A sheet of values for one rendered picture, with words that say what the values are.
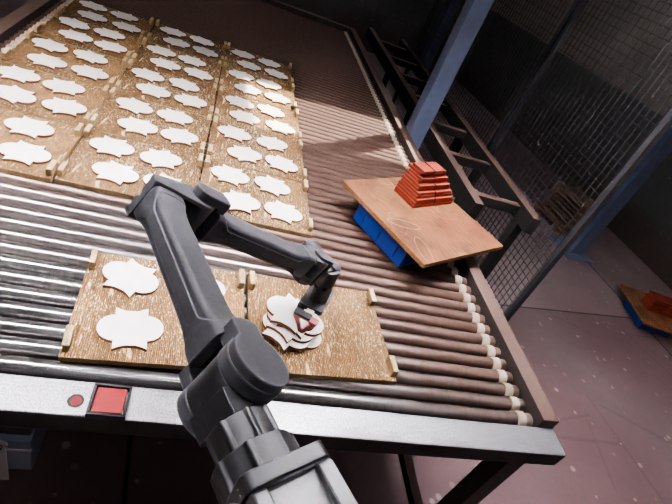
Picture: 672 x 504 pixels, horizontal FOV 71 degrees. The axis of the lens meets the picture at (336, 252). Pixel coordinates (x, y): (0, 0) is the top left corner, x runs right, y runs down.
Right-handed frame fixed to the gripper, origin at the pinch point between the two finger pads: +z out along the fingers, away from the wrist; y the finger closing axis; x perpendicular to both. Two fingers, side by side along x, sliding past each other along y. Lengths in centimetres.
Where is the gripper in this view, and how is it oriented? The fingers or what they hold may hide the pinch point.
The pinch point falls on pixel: (307, 318)
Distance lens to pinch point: 130.3
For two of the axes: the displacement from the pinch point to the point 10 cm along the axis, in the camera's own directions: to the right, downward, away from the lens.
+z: -3.2, 7.4, 5.9
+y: -3.1, 5.0, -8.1
